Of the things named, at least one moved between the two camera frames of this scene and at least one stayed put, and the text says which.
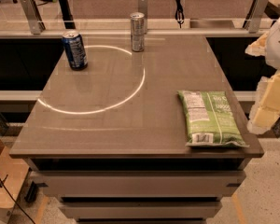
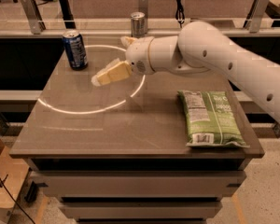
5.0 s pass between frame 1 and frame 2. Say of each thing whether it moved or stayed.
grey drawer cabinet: stayed
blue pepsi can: stayed
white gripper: moved
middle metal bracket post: stayed
